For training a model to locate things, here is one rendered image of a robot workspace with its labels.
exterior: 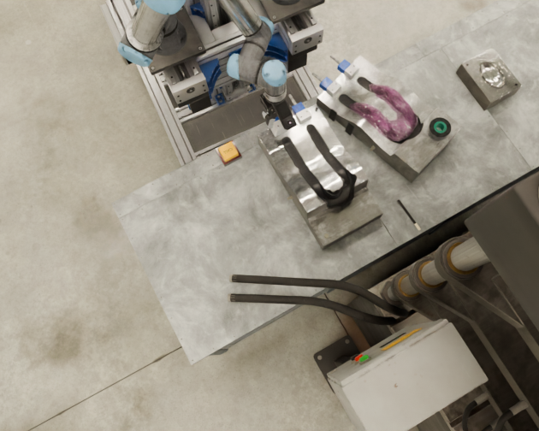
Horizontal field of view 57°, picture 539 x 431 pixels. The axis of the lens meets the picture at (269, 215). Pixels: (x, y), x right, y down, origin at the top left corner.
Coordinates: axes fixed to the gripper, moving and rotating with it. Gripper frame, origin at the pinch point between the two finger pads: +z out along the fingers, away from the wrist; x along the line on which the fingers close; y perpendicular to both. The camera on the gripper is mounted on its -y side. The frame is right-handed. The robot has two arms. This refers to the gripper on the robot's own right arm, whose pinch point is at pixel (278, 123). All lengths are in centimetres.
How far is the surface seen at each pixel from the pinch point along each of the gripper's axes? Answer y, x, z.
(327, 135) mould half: -11.6, -14.8, 4.9
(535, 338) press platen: -97, -9, -61
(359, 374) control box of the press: -86, 27, -53
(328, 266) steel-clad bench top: -55, 9, 13
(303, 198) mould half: -30.1, 6.9, 0.0
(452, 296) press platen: -83, -8, -35
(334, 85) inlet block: 5.4, -28.2, 5.3
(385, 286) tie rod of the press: -71, -4, 10
